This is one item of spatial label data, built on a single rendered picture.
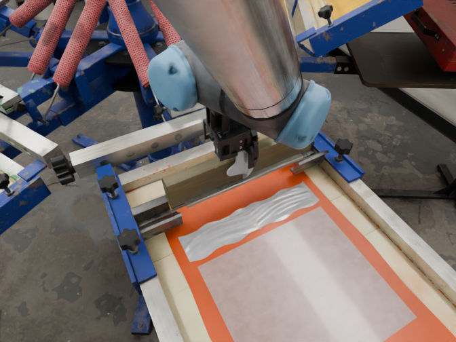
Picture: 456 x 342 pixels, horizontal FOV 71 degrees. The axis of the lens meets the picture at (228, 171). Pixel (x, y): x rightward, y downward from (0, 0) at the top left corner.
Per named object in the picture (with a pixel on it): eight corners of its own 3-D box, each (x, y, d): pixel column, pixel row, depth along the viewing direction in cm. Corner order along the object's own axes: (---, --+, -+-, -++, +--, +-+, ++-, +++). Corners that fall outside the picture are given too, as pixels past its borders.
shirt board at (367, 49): (437, 49, 147) (446, 32, 141) (478, 103, 121) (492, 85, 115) (150, 45, 150) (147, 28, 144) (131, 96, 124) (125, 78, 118)
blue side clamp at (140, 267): (161, 285, 68) (156, 271, 63) (139, 296, 67) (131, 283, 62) (123, 187, 86) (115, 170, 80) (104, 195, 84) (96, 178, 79)
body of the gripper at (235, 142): (203, 140, 65) (199, 90, 55) (240, 127, 67) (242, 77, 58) (220, 165, 60) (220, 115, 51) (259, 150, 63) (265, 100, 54)
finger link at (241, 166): (224, 184, 69) (220, 151, 63) (248, 175, 71) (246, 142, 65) (231, 193, 67) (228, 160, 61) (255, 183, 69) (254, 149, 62)
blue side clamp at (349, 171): (357, 188, 86) (365, 172, 80) (343, 195, 84) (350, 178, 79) (292, 123, 103) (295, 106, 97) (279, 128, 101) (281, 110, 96)
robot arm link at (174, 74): (207, 81, 33) (264, 41, 39) (134, 49, 38) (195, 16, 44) (210, 136, 39) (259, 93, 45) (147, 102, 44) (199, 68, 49)
